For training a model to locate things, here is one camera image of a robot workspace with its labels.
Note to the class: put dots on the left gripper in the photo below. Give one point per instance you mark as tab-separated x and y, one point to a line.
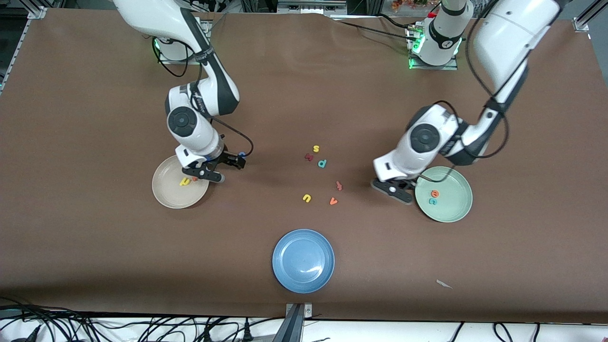
402	185

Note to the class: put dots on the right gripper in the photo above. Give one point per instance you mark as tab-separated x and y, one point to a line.
227	159

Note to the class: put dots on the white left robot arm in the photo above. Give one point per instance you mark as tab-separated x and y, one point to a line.
503	42

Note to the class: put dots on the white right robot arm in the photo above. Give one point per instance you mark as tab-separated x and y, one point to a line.
142	14

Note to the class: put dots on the beige brown round plate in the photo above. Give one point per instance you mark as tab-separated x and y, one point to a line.
175	197

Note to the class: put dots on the green round plate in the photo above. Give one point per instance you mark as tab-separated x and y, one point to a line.
451	209

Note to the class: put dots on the white paper scrap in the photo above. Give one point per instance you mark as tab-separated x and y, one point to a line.
444	284

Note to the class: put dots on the blue round plate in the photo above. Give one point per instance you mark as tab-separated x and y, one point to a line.
304	261

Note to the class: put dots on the brown table cover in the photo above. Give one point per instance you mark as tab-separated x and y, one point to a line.
95	261

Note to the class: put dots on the grey electronics box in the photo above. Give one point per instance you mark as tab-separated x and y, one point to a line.
308	7

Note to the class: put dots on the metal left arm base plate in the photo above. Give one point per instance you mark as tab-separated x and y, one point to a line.
451	68

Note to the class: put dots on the silver mount bracket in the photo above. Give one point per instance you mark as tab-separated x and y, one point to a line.
308	311

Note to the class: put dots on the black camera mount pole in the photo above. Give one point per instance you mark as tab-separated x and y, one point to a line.
292	327

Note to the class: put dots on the aluminium corner bracket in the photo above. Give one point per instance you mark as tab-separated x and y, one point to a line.
37	13
580	23

